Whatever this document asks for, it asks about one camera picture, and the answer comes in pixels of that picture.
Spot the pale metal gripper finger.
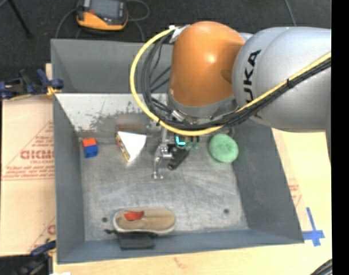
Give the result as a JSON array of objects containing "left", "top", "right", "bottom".
[
  {"left": 152, "top": 149, "right": 160, "bottom": 180},
  {"left": 158, "top": 146, "right": 173, "bottom": 180}
]

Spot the grey metal bin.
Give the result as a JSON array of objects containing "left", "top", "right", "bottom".
[{"left": 50, "top": 38, "right": 305, "bottom": 265}]

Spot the white wedge-shaped box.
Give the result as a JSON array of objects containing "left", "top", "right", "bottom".
[{"left": 115, "top": 130, "right": 148, "bottom": 163}]

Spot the beige shoe with red lining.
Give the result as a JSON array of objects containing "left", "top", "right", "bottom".
[{"left": 112, "top": 207, "right": 177, "bottom": 235}]

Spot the blue and orange cube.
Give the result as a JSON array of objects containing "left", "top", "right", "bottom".
[{"left": 82, "top": 137, "right": 100, "bottom": 159}]

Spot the brown cardboard board, red print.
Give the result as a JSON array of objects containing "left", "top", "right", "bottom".
[{"left": 0, "top": 95, "right": 311, "bottom": 258}]

